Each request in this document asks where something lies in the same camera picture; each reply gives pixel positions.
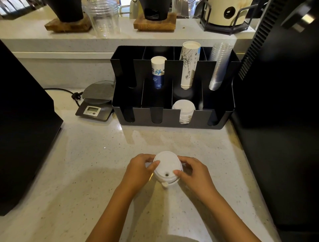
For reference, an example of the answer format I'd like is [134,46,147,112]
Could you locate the dark wooden base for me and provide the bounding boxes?
[45,14,92,33]

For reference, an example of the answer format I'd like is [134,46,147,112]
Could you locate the black appliance with vent grille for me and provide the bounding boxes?
[230,0,319,242]

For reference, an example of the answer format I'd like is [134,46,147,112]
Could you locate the stack of tall sketch-print cups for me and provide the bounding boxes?
[179,41,201,90]

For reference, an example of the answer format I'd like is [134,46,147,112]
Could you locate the grey digital scale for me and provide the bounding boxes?
[75,82,116,122]

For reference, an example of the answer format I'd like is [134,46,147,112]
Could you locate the person's left forearm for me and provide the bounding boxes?
[85,184,136,242]

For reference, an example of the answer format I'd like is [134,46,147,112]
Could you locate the person's right forearm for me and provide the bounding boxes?
[199,190,261,242]

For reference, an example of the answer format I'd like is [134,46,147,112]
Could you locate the white plastic cup lid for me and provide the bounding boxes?
[152,151,184,188]

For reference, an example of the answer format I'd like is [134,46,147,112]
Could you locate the black cup organizer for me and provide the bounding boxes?
[110,45,242,130]

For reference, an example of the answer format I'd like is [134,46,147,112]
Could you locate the stack of white lids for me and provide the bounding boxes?
[172,99,196,125]

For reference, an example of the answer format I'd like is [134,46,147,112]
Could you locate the stack of blue-print paper cups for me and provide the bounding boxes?
[151,56,167,90]

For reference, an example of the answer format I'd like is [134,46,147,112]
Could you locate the wide clear plastic cups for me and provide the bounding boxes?
[83,0,120,38]

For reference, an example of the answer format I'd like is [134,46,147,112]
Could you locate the large black machine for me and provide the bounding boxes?
[0,39,64,216]

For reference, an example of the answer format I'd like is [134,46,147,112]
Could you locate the black dripper stand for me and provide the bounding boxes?
[139,0,172,21]

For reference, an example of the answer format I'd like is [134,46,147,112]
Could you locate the black wire rack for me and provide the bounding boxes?
[199,0,259,35]

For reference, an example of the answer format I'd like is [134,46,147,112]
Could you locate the person's left hand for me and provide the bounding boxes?
[120,154,160,197]

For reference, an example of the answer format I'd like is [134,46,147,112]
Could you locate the person's right hand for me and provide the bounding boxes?
[173,156,220,200]

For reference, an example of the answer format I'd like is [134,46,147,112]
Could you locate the black power cable with plug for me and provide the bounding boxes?
[44,88,84,108]

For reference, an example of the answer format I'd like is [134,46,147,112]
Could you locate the light wooden base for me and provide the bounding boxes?
[133,12,177,32]

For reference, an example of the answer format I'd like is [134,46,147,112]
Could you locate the stack of clear plastic cups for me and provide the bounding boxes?
[209,42,234,91]

